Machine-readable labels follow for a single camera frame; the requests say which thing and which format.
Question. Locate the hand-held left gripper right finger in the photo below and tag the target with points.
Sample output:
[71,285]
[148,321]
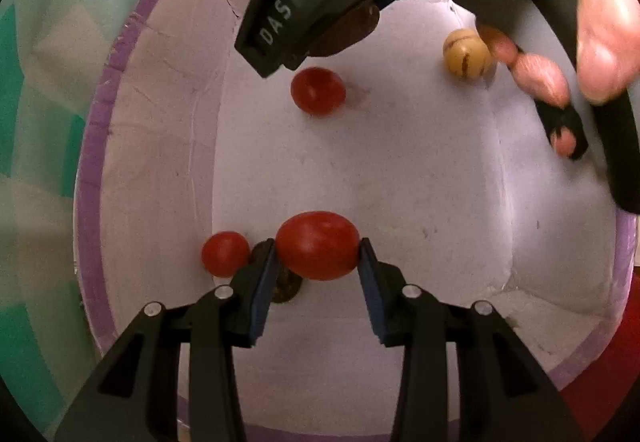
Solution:
[372,292]

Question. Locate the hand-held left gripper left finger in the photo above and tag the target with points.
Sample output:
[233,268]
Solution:
[262,292]

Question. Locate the dark dried date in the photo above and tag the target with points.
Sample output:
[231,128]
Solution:
[286,291]

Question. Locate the small red tomato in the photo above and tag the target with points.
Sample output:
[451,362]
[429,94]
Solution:
[225,253]

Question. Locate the large reddish dried date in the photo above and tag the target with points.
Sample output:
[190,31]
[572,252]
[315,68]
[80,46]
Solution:
[345,31]

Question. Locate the oval red tomato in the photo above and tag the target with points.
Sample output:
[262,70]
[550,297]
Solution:
[317,246]

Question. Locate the striped yellow pepino melon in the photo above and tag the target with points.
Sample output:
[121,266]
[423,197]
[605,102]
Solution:
[466,53]

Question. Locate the round red tomato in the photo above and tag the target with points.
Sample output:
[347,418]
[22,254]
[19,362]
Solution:
[318,91]

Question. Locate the white bowl purple rim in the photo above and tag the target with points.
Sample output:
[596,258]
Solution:
[425,162]

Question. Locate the person's right hand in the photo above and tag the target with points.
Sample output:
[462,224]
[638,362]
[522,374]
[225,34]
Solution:
[600,47]

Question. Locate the red cloth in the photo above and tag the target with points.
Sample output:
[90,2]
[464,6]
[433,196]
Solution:
[600,397]

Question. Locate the teal checkered tablecloth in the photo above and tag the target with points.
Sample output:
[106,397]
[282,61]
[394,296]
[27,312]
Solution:
[35,147]

